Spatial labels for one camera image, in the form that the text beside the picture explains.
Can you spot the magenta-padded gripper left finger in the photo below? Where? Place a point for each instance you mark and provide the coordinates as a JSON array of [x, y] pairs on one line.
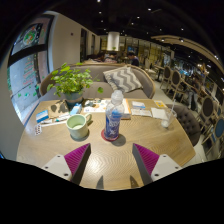
[[74, 160]]

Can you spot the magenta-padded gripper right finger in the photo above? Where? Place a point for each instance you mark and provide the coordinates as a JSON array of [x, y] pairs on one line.
[[149, 160]]

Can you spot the clear blue-labelled drink bottle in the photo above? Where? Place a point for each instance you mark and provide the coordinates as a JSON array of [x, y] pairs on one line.
[[113, 121]]

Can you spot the pale green mug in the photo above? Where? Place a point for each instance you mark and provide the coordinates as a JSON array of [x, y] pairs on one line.
[[76, 128]]

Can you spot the flat round red coaster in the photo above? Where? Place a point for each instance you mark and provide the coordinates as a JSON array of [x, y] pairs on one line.
[[104, 136]]

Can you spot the white tube with green end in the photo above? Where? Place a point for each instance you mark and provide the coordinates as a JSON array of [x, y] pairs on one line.
[[56, 120]]

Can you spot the clear plastic cup with straw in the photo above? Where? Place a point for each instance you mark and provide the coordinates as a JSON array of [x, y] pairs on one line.
[[167, 120]]

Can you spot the pill blister pack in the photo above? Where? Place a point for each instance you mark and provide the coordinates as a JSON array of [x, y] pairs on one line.
[[38, 129]]

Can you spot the white paper napkin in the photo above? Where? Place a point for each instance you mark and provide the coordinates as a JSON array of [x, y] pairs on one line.
[[158, 113]]

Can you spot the white printed card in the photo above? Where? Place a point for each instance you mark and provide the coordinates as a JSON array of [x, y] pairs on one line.
[[141, 112]]

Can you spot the light blue small carton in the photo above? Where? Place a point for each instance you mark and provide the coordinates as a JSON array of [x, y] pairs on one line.
[[75, 109]]

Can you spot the grey tufted armchair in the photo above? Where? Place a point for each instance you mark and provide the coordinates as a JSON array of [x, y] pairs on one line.
[[186, 123]]

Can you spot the white cardboard box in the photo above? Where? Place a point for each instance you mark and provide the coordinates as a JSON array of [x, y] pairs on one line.
[[126, 111]]

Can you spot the brown paper bag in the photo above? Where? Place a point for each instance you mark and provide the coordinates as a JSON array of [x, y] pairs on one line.
[[58, 108]]

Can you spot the blue and white small box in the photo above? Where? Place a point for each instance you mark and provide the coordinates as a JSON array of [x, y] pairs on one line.
[[42, 116]]

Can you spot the blue and white flat pack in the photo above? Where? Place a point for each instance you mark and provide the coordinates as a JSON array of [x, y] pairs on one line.
[[138, 105]]

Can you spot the yellow square card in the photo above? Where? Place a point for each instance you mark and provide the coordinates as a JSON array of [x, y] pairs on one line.
[[160, 104]]

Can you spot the printed menu sheet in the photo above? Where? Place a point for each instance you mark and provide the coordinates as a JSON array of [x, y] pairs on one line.
[[96, 106]]

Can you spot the group of round-backed chairs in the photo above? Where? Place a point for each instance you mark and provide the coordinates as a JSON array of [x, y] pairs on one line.
[[206, 106]]

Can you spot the green potted plant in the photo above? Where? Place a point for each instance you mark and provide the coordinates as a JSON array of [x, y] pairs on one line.
[[70, 80]]

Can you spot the grey chevron cushion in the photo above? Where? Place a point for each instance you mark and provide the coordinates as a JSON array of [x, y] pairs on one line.
[[122, 79]]

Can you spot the grey curved sofa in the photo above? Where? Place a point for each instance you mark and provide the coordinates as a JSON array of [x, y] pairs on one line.
[[96, 75]]

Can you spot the window with festive decals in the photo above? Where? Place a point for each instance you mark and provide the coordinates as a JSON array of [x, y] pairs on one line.
[[28, 73]]

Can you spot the person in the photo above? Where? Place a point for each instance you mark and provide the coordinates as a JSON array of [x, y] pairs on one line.
[[133, 58], [110, 58], [100, 56]]

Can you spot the white cylindrical column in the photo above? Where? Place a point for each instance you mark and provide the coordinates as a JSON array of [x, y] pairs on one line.
[[113, 41]]

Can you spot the group of ceiling spotlights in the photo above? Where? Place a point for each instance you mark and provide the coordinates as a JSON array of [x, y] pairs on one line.
[[149, 9]]

